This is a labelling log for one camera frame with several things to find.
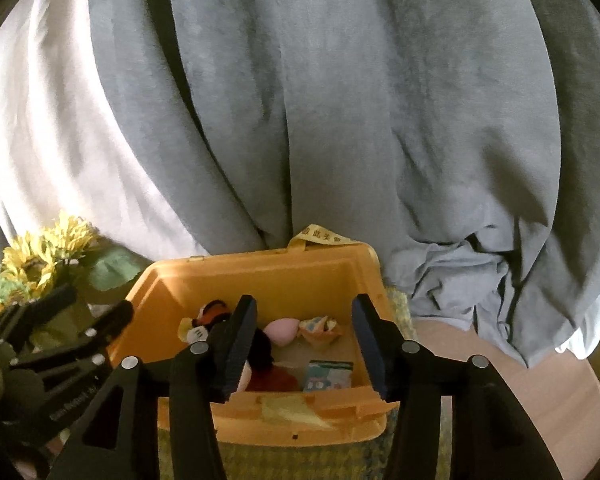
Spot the grey blanket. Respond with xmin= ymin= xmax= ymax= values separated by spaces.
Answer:
xmin=0 ymin=0 xmax=600 ymax=377

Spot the yellow blue woven mat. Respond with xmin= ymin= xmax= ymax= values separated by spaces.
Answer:
xmin=156 ymin=285 xmax=455 ymax=480

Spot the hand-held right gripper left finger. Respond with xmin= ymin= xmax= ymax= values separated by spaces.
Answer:
xmin=47 ymin=294 xmax=258 ymax=480

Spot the white sheer curtain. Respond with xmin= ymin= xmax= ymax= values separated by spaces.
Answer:
xmin=0 ymin=0 xmax=212 ymax=262

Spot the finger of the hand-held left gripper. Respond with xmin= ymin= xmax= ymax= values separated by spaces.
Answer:
xmin=0 ymin=284 xmax=79 ymax=350
xmin=14 ymin=300 xmax=136 ymax=382

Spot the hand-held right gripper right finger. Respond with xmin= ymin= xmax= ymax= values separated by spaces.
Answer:
xmin=351 ymin=292 xmax=563 ymax=480

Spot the green ribbed vase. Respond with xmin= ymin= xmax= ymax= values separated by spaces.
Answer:
xmin=27 ymin=301 xmax=116 ymax=356

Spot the black white mouse plush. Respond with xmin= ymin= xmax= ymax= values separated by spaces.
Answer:
xmin=179 ymin=300 xmax=302 ymax=393

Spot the orange plastic basket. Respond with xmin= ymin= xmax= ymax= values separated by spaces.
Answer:
xmin=107 ymin=224 xmax=402 ymax=447

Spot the artificial sunflower bouquet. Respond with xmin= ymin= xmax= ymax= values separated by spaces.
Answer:
xmin=0 ymin=211 xmax=146 ymax=417

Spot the small pink-hatted doll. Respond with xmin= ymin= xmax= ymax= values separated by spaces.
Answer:
xmin=299 ymin=314 xmax=343 ymax=354

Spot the blue cartoon tissue pack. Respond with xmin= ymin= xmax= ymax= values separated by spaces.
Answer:
xmin=302 ymin=359 xmax=356 ymax=394

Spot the pink egg-shaped makeup sponge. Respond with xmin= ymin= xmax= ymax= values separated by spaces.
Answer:
xmin=262 ymin=317 xmax=302 ymax=349

